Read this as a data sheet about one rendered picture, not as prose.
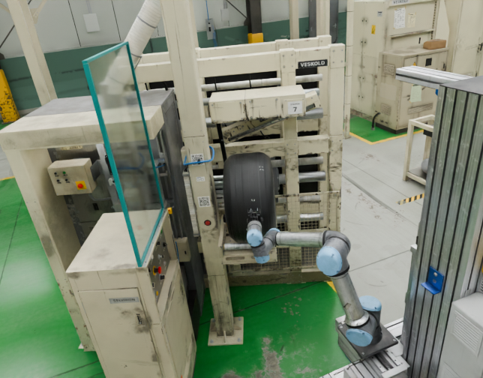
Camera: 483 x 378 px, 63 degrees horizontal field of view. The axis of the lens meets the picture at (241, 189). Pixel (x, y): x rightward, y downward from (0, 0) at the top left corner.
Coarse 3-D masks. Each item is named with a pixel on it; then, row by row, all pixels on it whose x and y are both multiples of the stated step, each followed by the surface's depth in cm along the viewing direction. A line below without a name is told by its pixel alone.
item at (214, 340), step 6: (234, 318) 319; (240, 318) 317; (210, 324) 316; (240, 324) 313; (210, 330) 310; (234, 330) 307; (240, 330) 308; (210, 336) 305; (216, 336) 305; (222, 336) 303; (228, 336) 303; (234, 336) 303; (240, 336) 302; (210, 342) 300; (216, 342) 299; (222, 342) 299; (228, 342) 298; (234, 342) 298; (240, 342) 297
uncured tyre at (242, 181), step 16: (240, 160) 238; (256, 160) 236; (224, 176) 235; (240, 176) 230; (256, 176) 229; (272, 176) 236; (224, 192) 231; (240, 192) 227; (256, 192) 226; (272, 192) 229; (224, 208) 235; (240, 208) 227; (256, 208) 227; (272, 208) 230; (240, 224) 231; (272, 224) 234; (240, 240) 243
